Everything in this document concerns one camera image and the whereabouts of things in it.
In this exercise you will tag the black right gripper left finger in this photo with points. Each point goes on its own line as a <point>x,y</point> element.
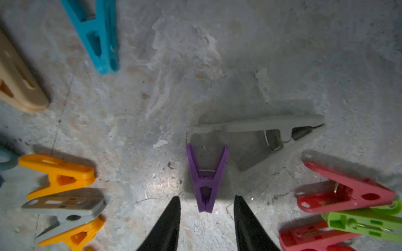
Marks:
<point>164,236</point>

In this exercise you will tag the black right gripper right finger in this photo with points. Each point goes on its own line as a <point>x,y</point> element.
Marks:
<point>250,234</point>

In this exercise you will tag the red pink clothespin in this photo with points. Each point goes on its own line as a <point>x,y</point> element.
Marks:
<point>315,237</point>

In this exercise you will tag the purple clothespin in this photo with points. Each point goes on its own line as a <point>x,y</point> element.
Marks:
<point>206,183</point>

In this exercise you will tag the orange clothespin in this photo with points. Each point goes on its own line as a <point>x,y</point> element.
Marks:
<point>62,176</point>
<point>76,239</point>

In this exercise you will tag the grey clothespin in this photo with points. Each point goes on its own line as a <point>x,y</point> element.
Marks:
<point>70,212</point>
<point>283,135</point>

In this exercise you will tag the dark teal clothespin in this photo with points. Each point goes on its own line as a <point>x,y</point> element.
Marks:
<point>9,159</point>

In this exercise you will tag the cyan clothespin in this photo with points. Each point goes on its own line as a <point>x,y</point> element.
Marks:
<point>98,33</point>

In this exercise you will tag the grey clothespin between oranges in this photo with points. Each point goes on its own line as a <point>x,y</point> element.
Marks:
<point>70,212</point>

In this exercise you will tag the bright green clothespin right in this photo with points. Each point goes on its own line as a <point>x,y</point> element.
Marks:
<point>382,222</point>

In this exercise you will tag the tan clothespin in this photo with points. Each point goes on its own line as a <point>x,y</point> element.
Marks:
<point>19,88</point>

